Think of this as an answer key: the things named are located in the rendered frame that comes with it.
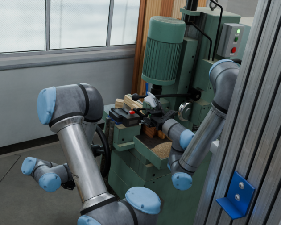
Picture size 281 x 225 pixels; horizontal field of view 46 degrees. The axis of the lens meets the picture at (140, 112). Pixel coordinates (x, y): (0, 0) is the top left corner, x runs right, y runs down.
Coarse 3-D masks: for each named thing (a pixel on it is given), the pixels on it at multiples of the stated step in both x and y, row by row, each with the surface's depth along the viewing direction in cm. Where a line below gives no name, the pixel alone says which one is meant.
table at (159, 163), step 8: (112, 104) 199; (104, 112) 190; (104, 120) 192; (136, 136) 169; (144, 136) 170; (112, 144) 169; (120, 144) 166; (128, 144) 167; (136, 144) 168; (144, 144) 163; (152, 144) 164; (144, 152) 163; (152, 152) 158; (152, 160) 159; (160, 160) 153; (160, 168) 155
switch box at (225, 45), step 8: (224, 24) 166; (232, 24) 167; (224, 32) 166; (232, 32) 164; (240, 32) 167; (224, 40) 167; (232, 40) 166; (240, 40) 170; (224, 48) 168; (224, 56) 169; (232, 56) 172
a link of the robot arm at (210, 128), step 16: (224, 80) 112; (224, 96) 111; (208, 112) 117; (224, 112) 111; (208, 128) 116; (192, 144) 121; (208, 144) 118; (176, 160) 131; (192, 160) 121; (176, 176) 123
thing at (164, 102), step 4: (144, 100) 178; (160, 100) 180; (164, 100) 181; (144, 104) 177; (148, 104) 174; (164, 104) 178; (168, 104) 180; (152, 108) 174; (164, 108) 179; (144, 112) 178
